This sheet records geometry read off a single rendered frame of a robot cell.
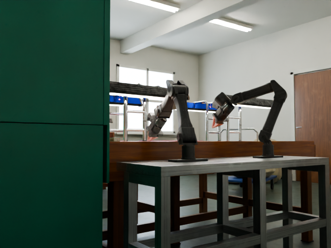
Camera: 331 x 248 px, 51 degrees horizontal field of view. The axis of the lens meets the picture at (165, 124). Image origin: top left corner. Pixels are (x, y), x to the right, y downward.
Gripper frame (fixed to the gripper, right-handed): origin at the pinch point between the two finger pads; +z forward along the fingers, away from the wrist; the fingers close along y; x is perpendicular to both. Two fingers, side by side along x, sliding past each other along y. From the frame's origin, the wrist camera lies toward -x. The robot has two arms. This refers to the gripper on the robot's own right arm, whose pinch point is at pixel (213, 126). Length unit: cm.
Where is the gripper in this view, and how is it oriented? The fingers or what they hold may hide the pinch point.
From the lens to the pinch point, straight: 224.7
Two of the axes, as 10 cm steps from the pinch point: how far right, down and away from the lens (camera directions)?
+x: 3.9, 7.4, -5.4
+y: -7.9, -0.3, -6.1
